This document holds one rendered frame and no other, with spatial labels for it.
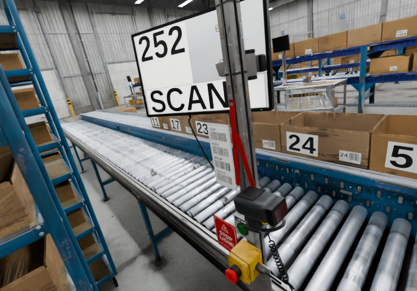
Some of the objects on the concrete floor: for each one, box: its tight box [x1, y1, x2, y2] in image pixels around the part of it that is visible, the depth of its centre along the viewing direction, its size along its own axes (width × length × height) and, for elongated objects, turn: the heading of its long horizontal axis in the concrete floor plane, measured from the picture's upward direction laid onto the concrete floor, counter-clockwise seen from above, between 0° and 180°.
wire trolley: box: [284, 81, 334, 112], centre depth 305 cm, size 107×56×103 cm, turn 4°
